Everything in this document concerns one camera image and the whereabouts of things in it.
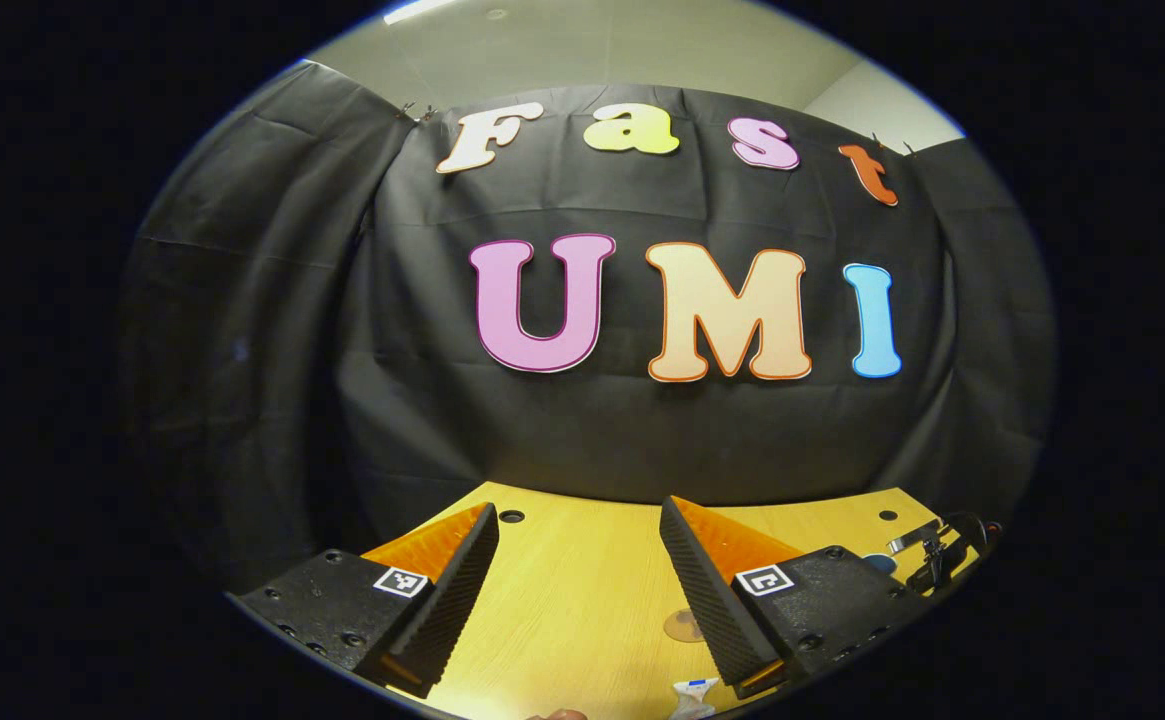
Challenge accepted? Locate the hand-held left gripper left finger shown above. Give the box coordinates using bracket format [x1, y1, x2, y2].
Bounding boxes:
[227, 502, 501, 700]

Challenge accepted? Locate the wooden desktop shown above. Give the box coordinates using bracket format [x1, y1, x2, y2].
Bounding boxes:
[362, 482, 983, 720]

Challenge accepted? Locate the white toothpaste tube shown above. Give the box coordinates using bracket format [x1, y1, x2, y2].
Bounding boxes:
[670, 677, 721, 720]

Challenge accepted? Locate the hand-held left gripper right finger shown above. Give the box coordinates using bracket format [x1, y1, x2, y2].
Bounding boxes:
[658, 495, 933, 701]

